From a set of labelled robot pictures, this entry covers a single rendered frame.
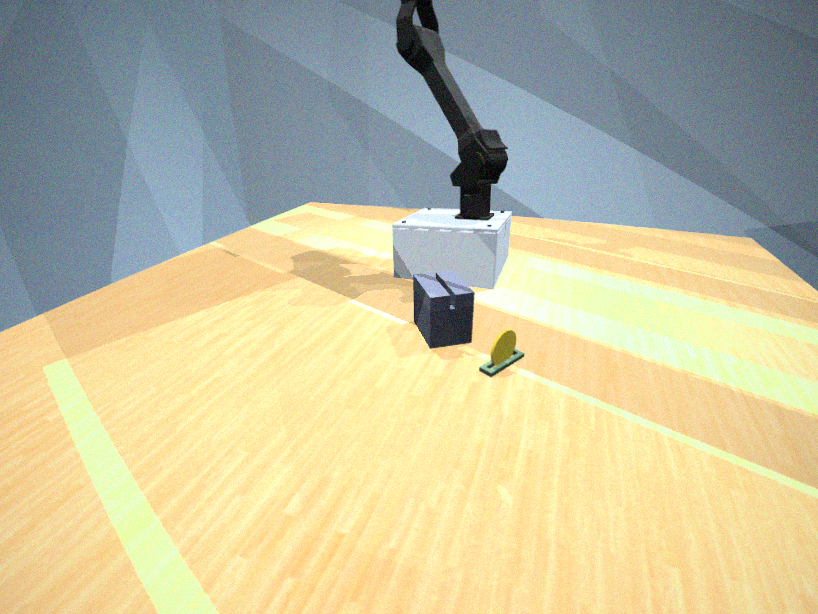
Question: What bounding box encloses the gold coin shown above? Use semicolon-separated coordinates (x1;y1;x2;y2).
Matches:
490;329;517;366

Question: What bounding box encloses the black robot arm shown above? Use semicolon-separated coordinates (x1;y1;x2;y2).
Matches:
396;0;508;221

